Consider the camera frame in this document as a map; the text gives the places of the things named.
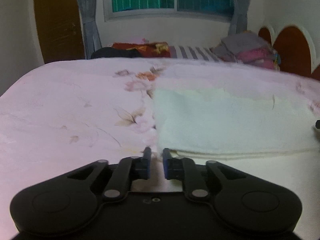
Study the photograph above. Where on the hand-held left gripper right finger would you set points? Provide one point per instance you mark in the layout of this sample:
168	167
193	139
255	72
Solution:
165	165

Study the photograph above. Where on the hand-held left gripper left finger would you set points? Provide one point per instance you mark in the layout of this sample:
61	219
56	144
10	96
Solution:
147	163

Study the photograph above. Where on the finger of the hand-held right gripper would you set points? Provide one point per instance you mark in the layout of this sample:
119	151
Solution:
318	124

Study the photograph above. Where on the white knit cloth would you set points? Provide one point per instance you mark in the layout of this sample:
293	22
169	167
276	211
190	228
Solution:
225	120

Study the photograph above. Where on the stack of folded clothes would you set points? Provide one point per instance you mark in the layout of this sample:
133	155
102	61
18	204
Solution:
246	46

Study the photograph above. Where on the red and white headboard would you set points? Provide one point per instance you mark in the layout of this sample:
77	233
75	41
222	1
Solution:
295	50

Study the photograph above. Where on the pink floral bed sheet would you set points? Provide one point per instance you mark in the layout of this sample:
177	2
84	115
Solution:
62	110

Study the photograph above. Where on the red floral blanket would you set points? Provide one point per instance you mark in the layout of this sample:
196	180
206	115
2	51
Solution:
142	48

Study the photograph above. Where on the black cloth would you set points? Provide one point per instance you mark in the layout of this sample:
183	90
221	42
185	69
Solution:
112	53

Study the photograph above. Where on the grey striped sheet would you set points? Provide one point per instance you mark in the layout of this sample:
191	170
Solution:
193	52

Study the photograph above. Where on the small pink cloth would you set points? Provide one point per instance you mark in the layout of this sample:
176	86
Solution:
140	40

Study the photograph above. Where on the grey curtain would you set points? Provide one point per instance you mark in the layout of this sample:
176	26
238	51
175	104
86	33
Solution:
238	5
88	12

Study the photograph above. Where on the brown wooden door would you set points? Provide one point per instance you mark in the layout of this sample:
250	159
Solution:
57	22

